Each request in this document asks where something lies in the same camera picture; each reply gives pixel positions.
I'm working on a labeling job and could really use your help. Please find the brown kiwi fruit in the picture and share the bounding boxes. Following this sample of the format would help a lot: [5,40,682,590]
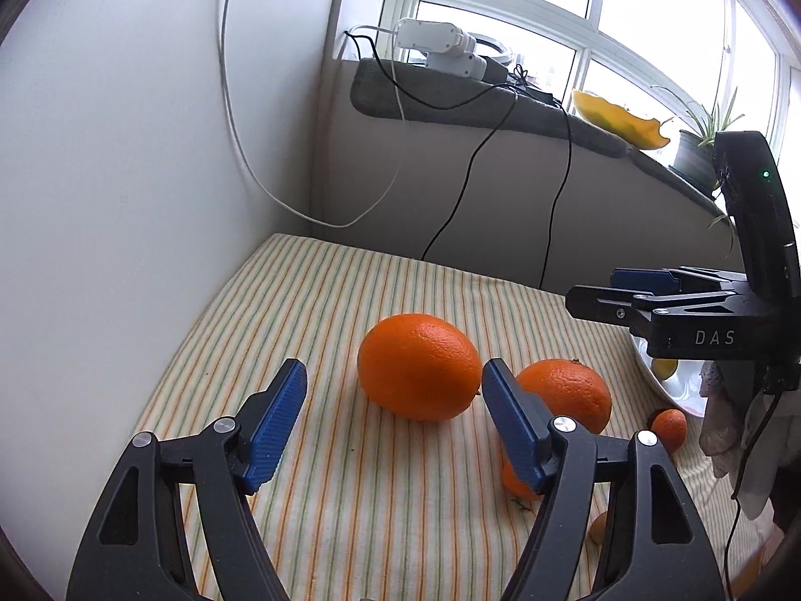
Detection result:
[650,358,679,381]

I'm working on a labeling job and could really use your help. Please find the black cable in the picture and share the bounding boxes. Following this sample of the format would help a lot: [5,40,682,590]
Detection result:
[419,89,522,262]
[537,102,575,292]

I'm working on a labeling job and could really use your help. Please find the brown round fruit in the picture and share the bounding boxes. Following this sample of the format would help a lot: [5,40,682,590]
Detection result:
[588,511,607,545]

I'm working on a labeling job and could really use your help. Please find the dark purple plum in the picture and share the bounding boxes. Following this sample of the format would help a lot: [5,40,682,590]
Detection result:
[646,410,661,430]

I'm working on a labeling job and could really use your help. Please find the striped tablecloth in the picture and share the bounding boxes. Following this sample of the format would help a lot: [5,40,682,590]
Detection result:
[130,232,783,601]

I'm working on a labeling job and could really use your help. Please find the floral white plate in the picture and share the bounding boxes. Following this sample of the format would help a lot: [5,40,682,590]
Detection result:
[630,337,706,418]

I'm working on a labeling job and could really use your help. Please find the large round orange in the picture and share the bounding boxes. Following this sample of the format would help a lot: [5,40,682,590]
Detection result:
[357,314,482,422]

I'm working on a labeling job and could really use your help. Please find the large oval orange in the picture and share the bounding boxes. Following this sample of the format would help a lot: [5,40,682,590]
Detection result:
[516,358,612,434]

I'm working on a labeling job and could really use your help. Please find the potted spider plant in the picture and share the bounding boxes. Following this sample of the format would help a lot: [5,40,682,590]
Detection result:
[650,83,747,251]

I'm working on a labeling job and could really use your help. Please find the grey sill cushion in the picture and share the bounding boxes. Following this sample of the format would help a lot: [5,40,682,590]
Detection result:
[349,59,722,217]

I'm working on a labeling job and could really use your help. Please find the small mandarin with stem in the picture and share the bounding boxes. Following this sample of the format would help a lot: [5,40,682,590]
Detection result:
[501,454,542,502]

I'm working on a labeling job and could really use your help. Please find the white power strip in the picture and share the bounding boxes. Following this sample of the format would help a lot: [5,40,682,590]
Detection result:
[395,18,486,80]

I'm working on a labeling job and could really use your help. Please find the yellow bowl on sill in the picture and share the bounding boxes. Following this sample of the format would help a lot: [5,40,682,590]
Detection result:
[573,90,671,151]

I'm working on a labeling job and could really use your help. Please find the white gloved right hand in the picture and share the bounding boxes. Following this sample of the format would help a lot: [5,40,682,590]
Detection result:
[699,362,799,521]

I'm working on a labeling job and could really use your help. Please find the white cable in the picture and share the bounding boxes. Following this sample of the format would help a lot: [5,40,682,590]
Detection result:
[214,0,409,231]

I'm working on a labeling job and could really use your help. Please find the black power adapter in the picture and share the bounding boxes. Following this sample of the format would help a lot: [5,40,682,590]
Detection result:
[481,56,558,106]

